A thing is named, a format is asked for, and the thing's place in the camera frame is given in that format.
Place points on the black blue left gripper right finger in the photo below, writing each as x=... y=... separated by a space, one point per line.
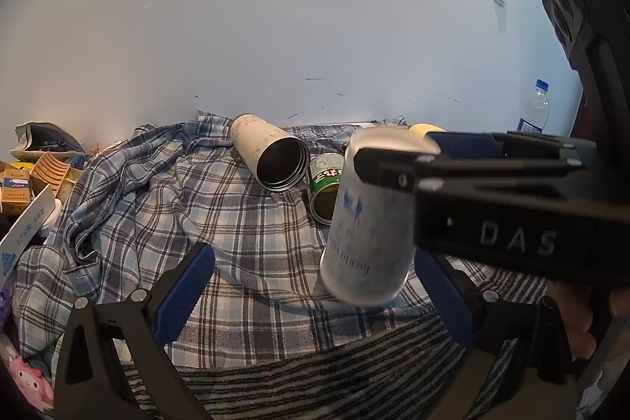
x=537 y=383

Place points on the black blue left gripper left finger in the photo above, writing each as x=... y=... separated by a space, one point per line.
x=90 y=380

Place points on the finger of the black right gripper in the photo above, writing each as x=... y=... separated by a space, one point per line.
x=395 y=170
x=459 y=145

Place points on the white blue printed cup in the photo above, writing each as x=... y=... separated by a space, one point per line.
x=370 y=244

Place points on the yellow capped cup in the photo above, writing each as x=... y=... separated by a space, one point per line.
x=421 y=129

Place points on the person's hand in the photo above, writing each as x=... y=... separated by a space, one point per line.
x=577 y=318

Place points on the pink plush toy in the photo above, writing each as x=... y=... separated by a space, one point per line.
x=33 y=385

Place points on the green tin can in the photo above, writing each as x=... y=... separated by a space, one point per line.
x=324 y=175

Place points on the clear plastic water bottle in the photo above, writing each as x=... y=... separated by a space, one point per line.
x=536 y=114

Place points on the beige thermos tumbler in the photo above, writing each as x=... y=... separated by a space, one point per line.
x=277 y=159

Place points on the striped grey blanket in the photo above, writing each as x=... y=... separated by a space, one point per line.
x=394 y=375

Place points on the white flat box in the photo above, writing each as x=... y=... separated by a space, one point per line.
x=24 y=229

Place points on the orange cardboard box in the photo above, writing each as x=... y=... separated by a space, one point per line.
x=16 y=193

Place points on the tan ribbed plastic holder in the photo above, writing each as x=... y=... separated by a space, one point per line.
x=51 y=170

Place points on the grey folded bag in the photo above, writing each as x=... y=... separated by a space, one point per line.
x=36 y=138

